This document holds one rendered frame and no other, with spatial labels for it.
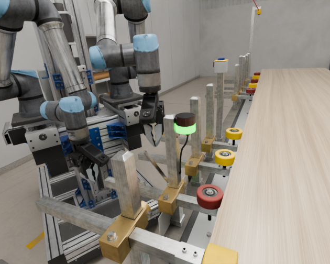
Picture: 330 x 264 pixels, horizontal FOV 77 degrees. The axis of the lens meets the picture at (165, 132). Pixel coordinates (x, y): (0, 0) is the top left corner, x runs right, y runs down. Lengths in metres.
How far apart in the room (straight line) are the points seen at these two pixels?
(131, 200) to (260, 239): 0.31
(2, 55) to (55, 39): 0.21
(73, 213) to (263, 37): 8.28
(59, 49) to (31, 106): 0.40
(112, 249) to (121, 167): 0.17
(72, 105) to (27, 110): 0.50
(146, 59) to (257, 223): 0.53
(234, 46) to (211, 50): 0.86
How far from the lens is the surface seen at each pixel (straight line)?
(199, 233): 0.94
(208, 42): 8.88
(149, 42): 0.65
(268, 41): 8.51
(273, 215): 0.64
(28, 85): 1.24
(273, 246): 0.58
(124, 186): 0.46
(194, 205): 0.71
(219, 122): 1.41
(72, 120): 0.80
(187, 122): 0.60
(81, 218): 0.58
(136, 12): 1.09
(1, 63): 1.08
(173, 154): 0.67
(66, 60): 0.96
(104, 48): 0.76
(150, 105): 0.65
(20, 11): 0.94
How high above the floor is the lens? 1.33
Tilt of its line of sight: 23 degrees down
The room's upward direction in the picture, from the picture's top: 5 degrees counter-clockwise
